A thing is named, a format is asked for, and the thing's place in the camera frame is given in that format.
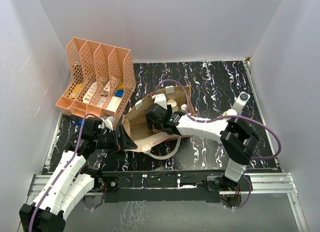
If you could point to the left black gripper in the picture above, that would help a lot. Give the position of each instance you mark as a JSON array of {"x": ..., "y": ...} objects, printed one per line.
[{"x": 127, "y": 143}]

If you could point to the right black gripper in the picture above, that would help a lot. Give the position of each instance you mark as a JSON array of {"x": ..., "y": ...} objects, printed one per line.
[{"x": 151, "y": 125}]

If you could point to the brown canvas tote bag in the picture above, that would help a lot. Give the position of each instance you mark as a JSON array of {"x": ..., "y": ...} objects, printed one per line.
[{"x": 135, "y": 123}]

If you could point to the white bottle with black cap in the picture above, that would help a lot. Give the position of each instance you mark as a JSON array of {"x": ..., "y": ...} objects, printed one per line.
[{"x": 240, "y": 102}]

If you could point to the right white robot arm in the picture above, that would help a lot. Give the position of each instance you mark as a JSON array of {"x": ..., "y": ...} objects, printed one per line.
[{"x": 236, "y": 136}]

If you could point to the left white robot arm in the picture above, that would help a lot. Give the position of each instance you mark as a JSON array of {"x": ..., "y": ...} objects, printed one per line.
[{"x": 72, "y": 179}]

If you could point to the green bottle with beige cap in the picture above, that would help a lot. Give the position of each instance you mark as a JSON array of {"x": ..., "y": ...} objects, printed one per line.
[{"x": 173, "y": 105}]

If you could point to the small clear bottle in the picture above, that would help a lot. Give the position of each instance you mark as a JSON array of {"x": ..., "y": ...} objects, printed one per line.
[{"x": 183, "y": 108}]

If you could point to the blue yellow item in organizer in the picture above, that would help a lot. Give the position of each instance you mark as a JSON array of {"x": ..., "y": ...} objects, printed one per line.
[{"x": 120, "y": 91}]

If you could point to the blue white small box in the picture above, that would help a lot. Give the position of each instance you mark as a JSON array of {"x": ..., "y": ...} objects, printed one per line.
[{"x": 77, "y": 121}]

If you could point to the white red box in organizer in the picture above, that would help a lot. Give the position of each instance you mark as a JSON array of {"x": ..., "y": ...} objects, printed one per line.
[{"x": 106, "y": 90}]

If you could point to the pink plastic file organizer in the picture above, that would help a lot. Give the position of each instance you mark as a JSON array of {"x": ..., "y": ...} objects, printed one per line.
[{"x": 90, "y": 62}]

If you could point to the yellow box in organizer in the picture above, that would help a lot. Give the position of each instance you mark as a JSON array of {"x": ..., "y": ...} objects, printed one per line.
[{"x": 76, "y": 90}]

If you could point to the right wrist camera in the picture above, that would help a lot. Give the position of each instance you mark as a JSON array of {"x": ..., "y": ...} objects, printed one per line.
[{"x": 160, "y": 99}]

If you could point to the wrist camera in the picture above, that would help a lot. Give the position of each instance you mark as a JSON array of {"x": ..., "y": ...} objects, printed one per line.
[
  {"x": 108, "y": 122},
  {"x": 160, "y": 99}
]

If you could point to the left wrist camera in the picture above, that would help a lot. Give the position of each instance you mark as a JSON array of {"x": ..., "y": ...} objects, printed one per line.
[{"x": 108, "y": 122}]

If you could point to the black front rail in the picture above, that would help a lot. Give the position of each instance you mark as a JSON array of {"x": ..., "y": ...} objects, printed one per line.
[{"x": 162, "y": 185}]

